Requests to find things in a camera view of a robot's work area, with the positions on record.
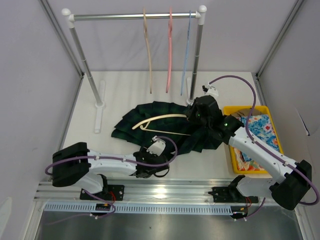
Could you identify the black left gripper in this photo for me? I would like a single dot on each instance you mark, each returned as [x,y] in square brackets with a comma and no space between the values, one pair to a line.
[143,150]

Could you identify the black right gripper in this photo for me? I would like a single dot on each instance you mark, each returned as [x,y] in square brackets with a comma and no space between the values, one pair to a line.
[191,113]

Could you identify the green navy plaid skirt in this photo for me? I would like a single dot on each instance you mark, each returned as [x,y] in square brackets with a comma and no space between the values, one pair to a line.
[188,137]

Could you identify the cream plastic hanger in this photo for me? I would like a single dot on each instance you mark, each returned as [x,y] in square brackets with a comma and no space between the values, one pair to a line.
[160,121]

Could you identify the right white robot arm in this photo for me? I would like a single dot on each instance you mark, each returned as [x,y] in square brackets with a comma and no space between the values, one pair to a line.
[290,181]

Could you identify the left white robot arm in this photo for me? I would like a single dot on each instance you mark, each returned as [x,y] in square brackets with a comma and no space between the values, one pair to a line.
[87,169]

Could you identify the pink plastic hanger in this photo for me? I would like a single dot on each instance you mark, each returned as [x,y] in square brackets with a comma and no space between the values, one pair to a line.
[169,33]

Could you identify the tan wooden hanger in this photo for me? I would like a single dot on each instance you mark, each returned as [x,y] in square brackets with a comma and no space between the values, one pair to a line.
[146,37]

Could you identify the brown cloth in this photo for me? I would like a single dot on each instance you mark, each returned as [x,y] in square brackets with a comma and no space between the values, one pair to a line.
[246,112]

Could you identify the blue floral cloth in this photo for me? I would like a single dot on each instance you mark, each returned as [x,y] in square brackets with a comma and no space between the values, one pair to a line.
[261,126]

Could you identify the yellow plastic bin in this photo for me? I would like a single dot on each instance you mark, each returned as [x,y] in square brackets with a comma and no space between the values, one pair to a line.
[227,110]

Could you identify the silver clothes rack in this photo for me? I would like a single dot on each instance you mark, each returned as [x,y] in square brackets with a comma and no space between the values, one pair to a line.
[99,92]

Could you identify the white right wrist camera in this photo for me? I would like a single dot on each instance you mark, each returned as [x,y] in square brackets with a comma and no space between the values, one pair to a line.
[210,90]

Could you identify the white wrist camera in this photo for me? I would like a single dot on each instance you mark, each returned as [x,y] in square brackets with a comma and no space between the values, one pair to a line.
[210,90]
[157,147]

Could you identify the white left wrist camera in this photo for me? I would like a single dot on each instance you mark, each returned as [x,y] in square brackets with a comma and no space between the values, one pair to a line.
[157,147]

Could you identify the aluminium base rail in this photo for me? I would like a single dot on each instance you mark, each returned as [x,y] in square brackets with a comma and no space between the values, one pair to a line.
[137,190]

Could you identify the slotted grey cable duct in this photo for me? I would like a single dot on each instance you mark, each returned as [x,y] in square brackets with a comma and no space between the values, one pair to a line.
[124,208]

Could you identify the blue wire hanger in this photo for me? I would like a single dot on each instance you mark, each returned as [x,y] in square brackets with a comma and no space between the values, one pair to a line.
[186,55]

